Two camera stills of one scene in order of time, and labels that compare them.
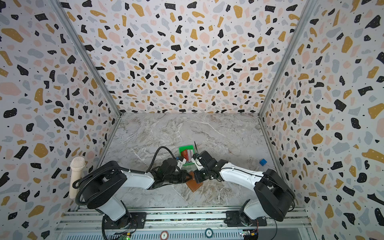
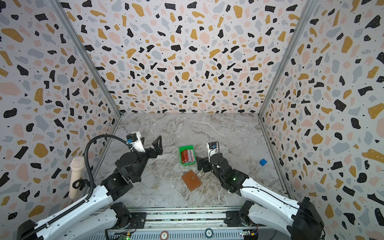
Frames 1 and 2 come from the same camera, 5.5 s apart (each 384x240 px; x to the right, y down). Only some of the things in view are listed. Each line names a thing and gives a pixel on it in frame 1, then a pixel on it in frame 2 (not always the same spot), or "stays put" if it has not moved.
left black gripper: x=184 y=173 -> x=159 y=149
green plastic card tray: x=187 y=152 stays put
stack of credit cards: x=187 y=154 stays put
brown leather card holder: x=192 y=183 stays put
